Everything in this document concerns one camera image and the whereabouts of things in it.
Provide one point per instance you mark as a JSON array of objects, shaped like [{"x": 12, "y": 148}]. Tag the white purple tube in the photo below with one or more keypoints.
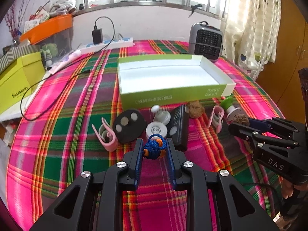
[{"x": 66, "y": 60}]

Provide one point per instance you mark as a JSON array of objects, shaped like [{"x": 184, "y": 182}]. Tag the green white stopper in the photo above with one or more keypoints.
[{"x": 230, "y": 110}]

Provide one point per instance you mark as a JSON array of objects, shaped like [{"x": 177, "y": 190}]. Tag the brown walnut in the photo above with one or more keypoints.
[
  {"x": 195, "y": 109},
  {"x": 241, "y": 119}
]

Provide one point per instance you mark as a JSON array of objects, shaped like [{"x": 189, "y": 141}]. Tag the green white cardboard box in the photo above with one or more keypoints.
[{"x": 148, "y": 80}]

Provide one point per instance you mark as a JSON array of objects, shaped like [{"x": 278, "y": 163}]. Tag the white knob stopper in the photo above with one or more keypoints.
[{"x": 160, "y": 115}]

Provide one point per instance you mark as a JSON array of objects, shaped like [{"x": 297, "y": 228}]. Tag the yellow green shoe box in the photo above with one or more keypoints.
[{"x": 19, "y": 79}]

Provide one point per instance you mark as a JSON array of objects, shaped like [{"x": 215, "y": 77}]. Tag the heart pattern curtain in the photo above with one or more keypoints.
[{"x": 251, "y": 34}]

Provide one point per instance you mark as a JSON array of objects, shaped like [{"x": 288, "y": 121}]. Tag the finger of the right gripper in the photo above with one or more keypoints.
[
  {"x": 280, "y": 127},
  {"x": 251, "y": 134}
]

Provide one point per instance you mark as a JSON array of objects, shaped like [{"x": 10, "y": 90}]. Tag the plaid pink green cloth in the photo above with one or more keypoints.
[{"x": 55, "y": 142}]

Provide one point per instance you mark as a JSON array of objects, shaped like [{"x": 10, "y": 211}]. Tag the white power strip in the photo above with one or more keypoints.
[{"x": 107, "y": 44}]

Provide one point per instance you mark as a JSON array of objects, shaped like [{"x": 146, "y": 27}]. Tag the orange lid storage bin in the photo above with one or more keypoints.
[{"x": 52, "y": 36}]

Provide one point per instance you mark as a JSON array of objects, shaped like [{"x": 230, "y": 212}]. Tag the black rectangular device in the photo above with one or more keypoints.
[{"x": 178, "y": 127}]

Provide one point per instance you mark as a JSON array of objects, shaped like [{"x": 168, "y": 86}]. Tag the white round jar lid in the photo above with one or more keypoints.
[{"x": 156, "y": 127}]

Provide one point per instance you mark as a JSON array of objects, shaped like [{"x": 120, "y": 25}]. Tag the grey space heater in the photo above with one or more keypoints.
[{"x": 205, "y": 40}]

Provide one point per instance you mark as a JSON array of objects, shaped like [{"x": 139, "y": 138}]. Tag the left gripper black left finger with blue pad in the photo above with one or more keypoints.
[{"x": 94, "y": 201}]

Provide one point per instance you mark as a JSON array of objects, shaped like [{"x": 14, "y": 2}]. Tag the black oval disc white dots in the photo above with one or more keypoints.
[{"x": 129, "y": 125}]

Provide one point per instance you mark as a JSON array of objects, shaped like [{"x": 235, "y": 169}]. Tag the striped grey box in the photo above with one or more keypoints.
[{"x": 15, "y": 53}]

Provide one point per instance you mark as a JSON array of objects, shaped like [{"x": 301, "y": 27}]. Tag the pink clip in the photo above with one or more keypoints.
[
  {"x": 216, "y": 118},
  {"x": 106, "y": 136}
]

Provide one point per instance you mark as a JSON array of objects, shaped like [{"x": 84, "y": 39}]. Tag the black clip on sill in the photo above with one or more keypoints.
[{"x": 194, "y": 7}]

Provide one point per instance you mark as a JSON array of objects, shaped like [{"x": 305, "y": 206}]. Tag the wooden wardrobe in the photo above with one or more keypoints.
[{"x": 280, "y": 79}]

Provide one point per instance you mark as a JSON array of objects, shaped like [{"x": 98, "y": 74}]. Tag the black power adapter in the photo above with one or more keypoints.
[{"x": 97, "y": 35}]

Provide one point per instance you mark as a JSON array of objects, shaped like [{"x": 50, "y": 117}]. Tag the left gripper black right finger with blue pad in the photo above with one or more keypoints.
[{"x": 214, "y": 197}]

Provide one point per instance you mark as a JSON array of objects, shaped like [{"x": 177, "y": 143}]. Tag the blue orange knitted toy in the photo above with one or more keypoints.
[{"x": 155, "y": 147}]

